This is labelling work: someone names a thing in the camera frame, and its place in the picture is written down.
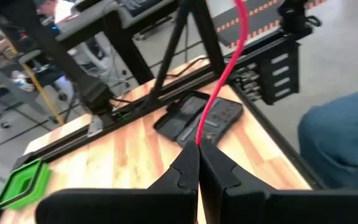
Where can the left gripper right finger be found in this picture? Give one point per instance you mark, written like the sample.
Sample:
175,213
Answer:
259,205

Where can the grey desk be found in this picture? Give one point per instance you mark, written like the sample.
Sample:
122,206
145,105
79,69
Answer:
104,15

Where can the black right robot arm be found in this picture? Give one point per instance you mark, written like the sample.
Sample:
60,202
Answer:
73,71

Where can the person's leg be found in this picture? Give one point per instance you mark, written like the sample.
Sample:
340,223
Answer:
337,133

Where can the black screwdriver bit case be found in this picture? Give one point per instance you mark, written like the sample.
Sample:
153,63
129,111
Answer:
179,118

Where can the black table edge rail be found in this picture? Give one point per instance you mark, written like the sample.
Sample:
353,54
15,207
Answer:
275,133

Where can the black frame post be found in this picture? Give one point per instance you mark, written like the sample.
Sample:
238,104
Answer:
208,34

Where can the green collapsible container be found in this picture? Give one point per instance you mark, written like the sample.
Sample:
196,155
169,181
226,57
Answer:
36,186

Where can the black orange striped floor mat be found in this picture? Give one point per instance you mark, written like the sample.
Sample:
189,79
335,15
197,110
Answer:
266,15

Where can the black slotted box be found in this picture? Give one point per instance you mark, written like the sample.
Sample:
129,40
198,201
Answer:
266,77

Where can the black aluminium frame rail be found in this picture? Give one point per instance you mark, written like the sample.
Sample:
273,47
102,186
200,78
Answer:
135,109

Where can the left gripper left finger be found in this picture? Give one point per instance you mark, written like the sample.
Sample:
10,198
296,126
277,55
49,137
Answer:
135,205

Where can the black diagonal frame brace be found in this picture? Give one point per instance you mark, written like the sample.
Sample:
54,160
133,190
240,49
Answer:
169,53

